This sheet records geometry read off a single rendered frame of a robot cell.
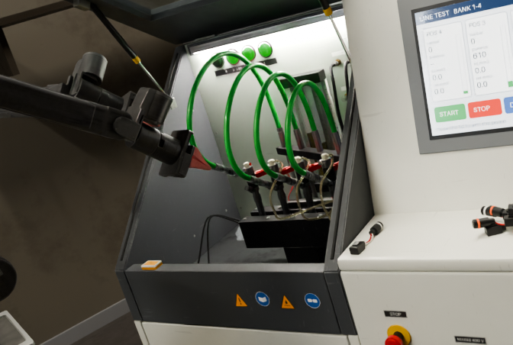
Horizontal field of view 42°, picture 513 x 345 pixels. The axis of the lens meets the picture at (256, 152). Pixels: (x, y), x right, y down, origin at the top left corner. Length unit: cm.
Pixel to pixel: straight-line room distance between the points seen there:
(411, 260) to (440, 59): 44
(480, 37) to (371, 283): 56
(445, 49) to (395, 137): 23
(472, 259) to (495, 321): 13
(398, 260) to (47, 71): 268
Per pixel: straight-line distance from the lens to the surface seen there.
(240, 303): 164
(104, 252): 388
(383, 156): 157
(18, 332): 151
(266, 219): 176
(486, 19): 147
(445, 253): 135
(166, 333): 188
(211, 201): 213
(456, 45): 148
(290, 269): 151
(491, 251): 133
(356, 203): 153
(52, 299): 385
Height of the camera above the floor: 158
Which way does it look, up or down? 14 degrees down
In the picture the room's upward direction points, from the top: 17 degrees counter-clockwise
